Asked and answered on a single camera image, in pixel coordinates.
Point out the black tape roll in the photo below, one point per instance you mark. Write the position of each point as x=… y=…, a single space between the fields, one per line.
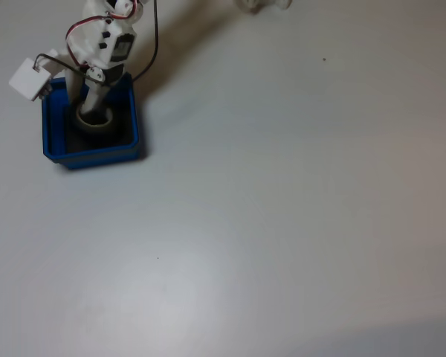
x=96 y=135

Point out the blue plastic box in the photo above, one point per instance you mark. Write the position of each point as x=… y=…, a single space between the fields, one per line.
x=96 y=160

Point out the white camera box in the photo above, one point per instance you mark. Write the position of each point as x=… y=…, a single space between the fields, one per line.
x=28 y=80

